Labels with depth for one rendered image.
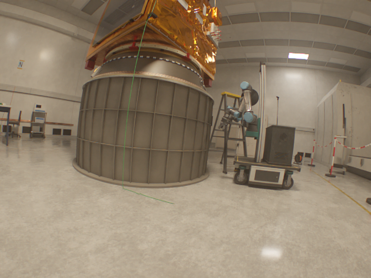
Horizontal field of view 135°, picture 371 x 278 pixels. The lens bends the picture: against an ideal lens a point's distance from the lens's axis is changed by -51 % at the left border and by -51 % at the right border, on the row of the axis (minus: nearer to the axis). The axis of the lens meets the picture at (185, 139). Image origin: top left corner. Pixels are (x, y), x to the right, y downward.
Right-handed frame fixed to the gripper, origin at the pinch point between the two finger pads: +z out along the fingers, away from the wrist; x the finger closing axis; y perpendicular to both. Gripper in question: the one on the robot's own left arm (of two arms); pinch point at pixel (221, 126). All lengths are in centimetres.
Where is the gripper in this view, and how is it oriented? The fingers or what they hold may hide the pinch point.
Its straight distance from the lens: 219.2
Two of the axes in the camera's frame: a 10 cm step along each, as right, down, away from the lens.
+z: -4.0, 8.7, 3.1
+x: -4.6, 1.0, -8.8
